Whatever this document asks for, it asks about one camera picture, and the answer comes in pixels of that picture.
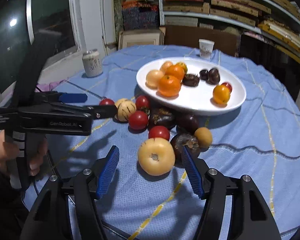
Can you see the person's left forearm sleeve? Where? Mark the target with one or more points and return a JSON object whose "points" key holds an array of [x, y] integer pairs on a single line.
{"points": [[13, 212]]}

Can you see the small tan round fruit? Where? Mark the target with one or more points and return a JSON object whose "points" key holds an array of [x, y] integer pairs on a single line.
{"points": [[204, 137]]}

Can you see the white paper cup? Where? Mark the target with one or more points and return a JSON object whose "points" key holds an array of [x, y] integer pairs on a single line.
{"points": [[206, 48]]}

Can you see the person's left hand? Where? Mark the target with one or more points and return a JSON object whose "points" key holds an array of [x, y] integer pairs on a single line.
{"points": [[9, 151]]}

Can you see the large orange tangerine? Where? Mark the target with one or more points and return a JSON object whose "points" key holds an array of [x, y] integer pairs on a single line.
{"points": [[169, 86]]}

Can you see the blue checked tablecloth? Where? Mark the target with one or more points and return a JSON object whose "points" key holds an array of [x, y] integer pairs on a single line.
{"points": [[261, 139]]}

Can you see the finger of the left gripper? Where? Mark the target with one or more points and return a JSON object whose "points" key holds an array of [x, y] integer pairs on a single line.
{"points": [[102, 111], [73, 97]]}

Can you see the pale peach round fruit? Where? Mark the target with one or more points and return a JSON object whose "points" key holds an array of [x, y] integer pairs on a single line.
{"points": [[165, 66]]}

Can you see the white metal storage shelf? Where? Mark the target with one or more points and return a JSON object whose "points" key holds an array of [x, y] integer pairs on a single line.
{"points": [[276, 22]]}

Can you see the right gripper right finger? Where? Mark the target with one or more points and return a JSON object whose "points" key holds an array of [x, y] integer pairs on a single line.
{"points": [[198, 174]]}

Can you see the yellow orange kumquat fruit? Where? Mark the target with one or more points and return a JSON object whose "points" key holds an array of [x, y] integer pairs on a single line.
{"points": [[182, 65]]}

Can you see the red tomato behind gripper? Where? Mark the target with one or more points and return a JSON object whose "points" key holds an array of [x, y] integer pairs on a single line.
{"points": [[106, 101]]}

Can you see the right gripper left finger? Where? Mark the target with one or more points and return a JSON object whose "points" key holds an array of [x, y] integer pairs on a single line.
{"points": [[104, 170]]}

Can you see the yellow orange round fruit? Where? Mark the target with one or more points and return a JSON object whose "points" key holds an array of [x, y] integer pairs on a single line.
{"points": [[221, 94]]}

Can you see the white beverage can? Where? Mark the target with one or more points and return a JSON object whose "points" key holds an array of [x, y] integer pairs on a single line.
{"points": [[92, 63]]}

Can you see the red tomato on cloth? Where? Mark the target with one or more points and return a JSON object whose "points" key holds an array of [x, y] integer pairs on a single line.
{"points": [[138, 120]]}

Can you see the small red cherry tomato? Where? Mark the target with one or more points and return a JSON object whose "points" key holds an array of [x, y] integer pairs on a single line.
{"points": [[227, 85]]}

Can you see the striped pale pepino melon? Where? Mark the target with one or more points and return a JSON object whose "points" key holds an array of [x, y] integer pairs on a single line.
{"points": [[125, 108]]}

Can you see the red tomato near centre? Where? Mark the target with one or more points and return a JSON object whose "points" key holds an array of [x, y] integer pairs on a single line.
{"points": [[159, 132]]}

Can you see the small dark chestnut fruit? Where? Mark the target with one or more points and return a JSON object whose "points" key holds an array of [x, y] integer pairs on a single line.
{"points": [[204, 74]]}

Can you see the dark brown mangosteen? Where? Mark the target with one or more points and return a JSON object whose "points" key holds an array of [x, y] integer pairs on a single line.
{"points": [[191, 80]]}

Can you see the framed picture leaning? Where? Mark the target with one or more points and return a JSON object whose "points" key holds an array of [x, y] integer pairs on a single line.
{"points": [[140, 37]]}

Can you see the dark purple passion fruit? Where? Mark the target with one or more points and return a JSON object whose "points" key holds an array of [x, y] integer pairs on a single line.
{"points": [[187, 123]]}

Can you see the pale peach fruit front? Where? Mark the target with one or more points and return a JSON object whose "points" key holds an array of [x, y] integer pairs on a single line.
{"points": [[153, 77]]}

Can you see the dark glass window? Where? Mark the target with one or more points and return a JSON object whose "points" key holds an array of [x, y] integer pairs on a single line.
{"points": [[21, 22]]}

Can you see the white oval plate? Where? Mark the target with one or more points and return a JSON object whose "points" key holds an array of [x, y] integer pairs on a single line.
{"points": [[195, 99]]}

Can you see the red tomato beside pepino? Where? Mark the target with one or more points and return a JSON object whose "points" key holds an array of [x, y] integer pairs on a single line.
{"points": [[142, 103]]}

